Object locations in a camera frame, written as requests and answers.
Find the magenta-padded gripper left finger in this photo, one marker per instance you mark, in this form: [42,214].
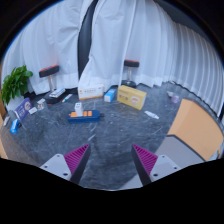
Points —
[55,165]

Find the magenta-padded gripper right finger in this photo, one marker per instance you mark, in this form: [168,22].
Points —
[163,165]

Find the white charger block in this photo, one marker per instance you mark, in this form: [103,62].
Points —
[79,109]

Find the small white tube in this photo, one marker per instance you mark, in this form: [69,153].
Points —
[151,115]

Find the blue power strip orange sockets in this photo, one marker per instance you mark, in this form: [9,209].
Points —
[90,118]

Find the small white orange packet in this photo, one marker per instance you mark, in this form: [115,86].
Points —
[40,106]

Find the purple box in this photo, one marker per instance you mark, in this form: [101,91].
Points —
[22,109]

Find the small purple cup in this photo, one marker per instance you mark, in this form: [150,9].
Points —
[175,99]

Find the white tube teal cap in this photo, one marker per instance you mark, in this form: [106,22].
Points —
[66,98]

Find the flat white blue box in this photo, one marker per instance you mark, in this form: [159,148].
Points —
[57,92]

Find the yellow tea box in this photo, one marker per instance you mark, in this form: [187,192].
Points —
[131,97]

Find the long white medicine box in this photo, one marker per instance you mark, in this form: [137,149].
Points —
[90,92]

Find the small blue white box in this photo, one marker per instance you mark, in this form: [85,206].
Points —
[109,96]

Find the green potted plant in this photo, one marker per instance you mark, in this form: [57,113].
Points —
[16,83]

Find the black red bar stool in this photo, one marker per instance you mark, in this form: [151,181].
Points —
[49,71]
[131,63]

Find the white curtain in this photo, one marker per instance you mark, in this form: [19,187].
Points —
[150,43]
[46,40]

